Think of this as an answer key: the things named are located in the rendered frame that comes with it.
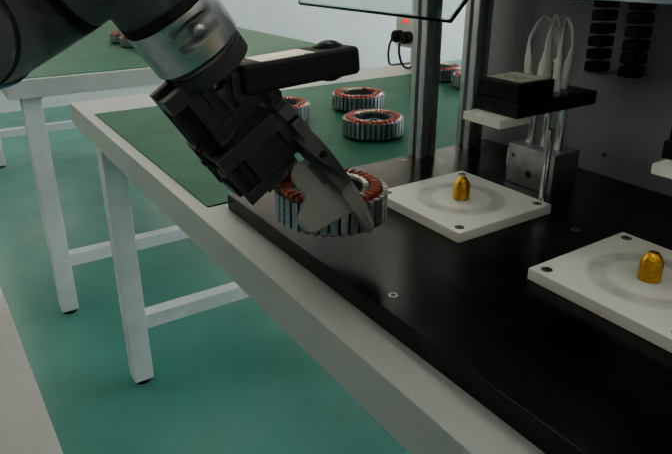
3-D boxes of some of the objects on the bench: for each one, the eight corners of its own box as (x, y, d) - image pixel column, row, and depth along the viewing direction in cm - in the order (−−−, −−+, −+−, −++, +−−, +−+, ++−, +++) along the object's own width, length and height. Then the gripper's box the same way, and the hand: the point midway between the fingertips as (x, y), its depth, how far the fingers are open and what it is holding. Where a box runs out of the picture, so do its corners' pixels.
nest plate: (458, 243, 65) (459, 233, 65) (374, 200, 77) (374, 191, 77) (550, 213, 73) (552, 204, 73) (461, 178, 85) (462, 169, 84)
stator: (320, 116, 125) (319, 98, 124) (291, 129, 116) (290, 110, 115) (274, 110, 130) (273, 93, 129) (242, 122, 121) (241, 103, 120)
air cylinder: (549, 196, 78) (555, 155, 76) (504, 180, 84) (508, 141, 82) (574, 188, 81) (580, 148, 79) (529, 173, 87) (534, 135, 85)
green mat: (207, 207, 81) (207, 206, 81) (94, 114, 128) (94, 113, 128) (629, 113, 129) (630, 112, 129) (434, 71, 176) (434, 70, 176)
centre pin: (460, 201, 73) (462, 180, 72) (449, 196, 75) (451, 176, 74) (472, 198, 74) (474, 177, 73) (461, 193, 76) (462, 173, 75)
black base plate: (759, 620, 31) (771, 588, 30) (228, 209, 80) (227, 193, 79) (1014, 328, 55) (1025, 306, 54) (484, 151, 104) (485, 138, 103)
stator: (392, 111, 129) (392, 94, 128) (342, 116, 126) (342, 98, 125) (371, 100, 139) (372, 84, 138) (325, 104, 136) (325, 87, 134)
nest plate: (682, 359, 47) (685, 345, 46) (526, 278, 58) (528, 267, 58) (774, 302, 54) (778, 290, 54) (620, 241, 66) (622, 230, 66)
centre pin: (652, 286, 55) (658, 259, 54) (632, 277, 56) (638, 250, 55) (665, 280, 56) (671, 253, 55) (644, 271, 57) (650, 245, 56)
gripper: (121, 78, 55) (245, 222, 67) (197, 121, 41) (338, 294, 53) (192, 18, 57) (301, 169, 69) (289, 39, 43) (405, 224, 55)
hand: (335, 202), depth 61 cm, fingers closed on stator, 13 cm apart
